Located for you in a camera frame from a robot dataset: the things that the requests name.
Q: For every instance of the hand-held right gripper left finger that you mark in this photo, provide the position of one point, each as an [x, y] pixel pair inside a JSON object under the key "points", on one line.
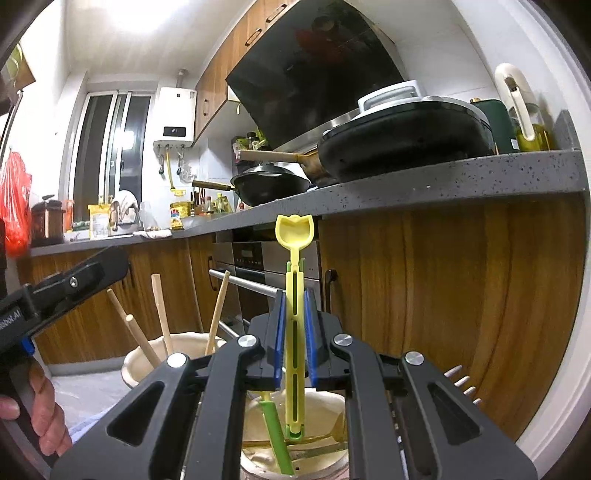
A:
{"points": [[280, 341]]}

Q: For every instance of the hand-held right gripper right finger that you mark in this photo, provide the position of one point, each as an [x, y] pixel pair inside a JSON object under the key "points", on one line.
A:
{"points": [[312, 341]]}

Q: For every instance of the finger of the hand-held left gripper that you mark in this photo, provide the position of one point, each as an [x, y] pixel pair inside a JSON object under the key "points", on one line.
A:
{"points": [[83, 281]]}

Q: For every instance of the cream ceramic utensil holder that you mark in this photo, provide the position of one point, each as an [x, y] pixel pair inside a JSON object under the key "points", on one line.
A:
{"points": [[134, 369], [323, 410]]}

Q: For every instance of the yellow plastic spoon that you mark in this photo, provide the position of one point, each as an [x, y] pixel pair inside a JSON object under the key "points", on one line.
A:
{"points": [[294, 240]]}

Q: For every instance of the metal fork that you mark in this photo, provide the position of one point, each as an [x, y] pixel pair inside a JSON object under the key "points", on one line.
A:
{"points": [[455, 370]]}

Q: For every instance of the person's left hand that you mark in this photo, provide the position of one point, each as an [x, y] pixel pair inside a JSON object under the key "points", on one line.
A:
{"points": [[48, 415]]}

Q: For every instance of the yellow food packet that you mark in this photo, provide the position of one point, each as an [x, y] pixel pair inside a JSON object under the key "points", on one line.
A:
{"points": [[98, 221]]}

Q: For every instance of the dark brown cooking pot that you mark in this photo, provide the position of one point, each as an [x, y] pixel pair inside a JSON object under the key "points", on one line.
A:
{"points": [[48, 221]]}

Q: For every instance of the wooden base cabinet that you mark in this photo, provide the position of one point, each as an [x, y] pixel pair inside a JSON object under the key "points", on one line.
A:
{"points": [[152, 258], [438, 277]]}

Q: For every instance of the stainless steel built-in oven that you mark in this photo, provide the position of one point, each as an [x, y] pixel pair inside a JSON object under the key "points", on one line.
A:
{"points": [[258, 263]]}

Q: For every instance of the white plastic bag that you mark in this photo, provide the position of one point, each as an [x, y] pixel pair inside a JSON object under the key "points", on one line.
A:
{"points": [[152, 230]]}

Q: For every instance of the white cloth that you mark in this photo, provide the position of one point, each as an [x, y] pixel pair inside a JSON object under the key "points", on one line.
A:
{"points": [[127, 201]]}

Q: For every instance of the green plastic utensil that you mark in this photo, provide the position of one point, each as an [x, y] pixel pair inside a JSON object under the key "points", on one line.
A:
{"points": [[277, 434]]}

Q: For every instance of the red plastic bag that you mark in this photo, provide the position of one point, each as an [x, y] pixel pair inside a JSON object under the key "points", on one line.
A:
{"points": [[16, 203]]}

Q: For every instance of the yellow oil bottle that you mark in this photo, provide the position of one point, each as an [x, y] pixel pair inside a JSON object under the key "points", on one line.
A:
{"points": [[178, 217]]}

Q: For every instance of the sliding window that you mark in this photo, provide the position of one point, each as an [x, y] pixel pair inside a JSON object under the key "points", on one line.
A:
{"points": [[97, 152]]}

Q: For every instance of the row of condiment bottles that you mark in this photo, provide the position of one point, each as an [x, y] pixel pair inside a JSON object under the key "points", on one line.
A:
{"points": [[207, 205]]}

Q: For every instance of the black wok with lid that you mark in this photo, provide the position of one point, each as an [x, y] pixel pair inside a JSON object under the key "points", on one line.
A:
{"points": [[272, 184]]}

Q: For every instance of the white water heater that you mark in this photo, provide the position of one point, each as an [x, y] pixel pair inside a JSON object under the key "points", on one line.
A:
{"points": [[175, 110]]}

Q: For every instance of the jars behind stove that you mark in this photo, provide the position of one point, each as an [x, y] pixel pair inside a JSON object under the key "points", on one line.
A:
{"points": [[249, 141]]}

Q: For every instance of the brown cardboard box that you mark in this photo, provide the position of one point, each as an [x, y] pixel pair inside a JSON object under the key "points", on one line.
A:
{"points": [[21, 69]]}

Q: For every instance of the large black griddle pan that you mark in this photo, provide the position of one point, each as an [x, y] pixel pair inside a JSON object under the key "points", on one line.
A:
{"points": [[406, 138]]}

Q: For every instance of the white appliance lid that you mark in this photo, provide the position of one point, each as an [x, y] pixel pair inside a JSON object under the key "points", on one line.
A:
{"points": [[388, 94]]}

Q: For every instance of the black range hood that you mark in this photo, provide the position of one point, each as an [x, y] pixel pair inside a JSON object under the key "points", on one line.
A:
{"points": [[314, 69]]}

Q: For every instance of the dark green canister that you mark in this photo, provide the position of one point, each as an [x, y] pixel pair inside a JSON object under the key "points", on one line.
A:
{"points": [[496, 129]]}

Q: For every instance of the wooden wall cabinet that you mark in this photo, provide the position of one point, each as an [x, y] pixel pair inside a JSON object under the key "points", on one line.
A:
{"points": [[217, 83]]}

